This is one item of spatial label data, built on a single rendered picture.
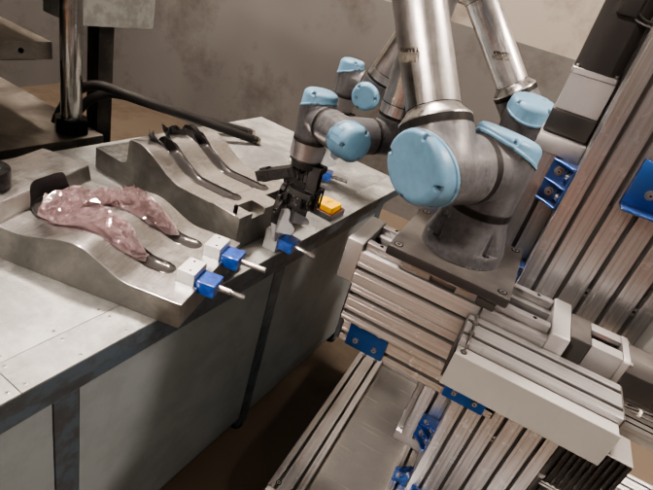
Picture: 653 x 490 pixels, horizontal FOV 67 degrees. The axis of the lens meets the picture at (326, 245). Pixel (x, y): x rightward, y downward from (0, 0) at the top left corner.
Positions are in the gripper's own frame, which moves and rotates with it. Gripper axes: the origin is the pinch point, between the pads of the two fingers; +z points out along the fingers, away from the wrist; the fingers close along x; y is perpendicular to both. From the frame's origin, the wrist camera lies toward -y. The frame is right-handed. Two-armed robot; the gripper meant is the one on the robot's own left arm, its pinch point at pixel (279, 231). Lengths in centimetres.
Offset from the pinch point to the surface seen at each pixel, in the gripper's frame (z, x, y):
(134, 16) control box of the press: -26, 38, -89
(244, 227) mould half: -1.1, -7.3, -5.4
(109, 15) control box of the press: -26, 28, -90
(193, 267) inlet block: -3.6, -31.2, -0.4
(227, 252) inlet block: -2.3, -20.2, -0.6
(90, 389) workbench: 20, -48, -7
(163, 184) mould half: -2.0, -7.8, -29.9
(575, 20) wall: -64, 232, 32
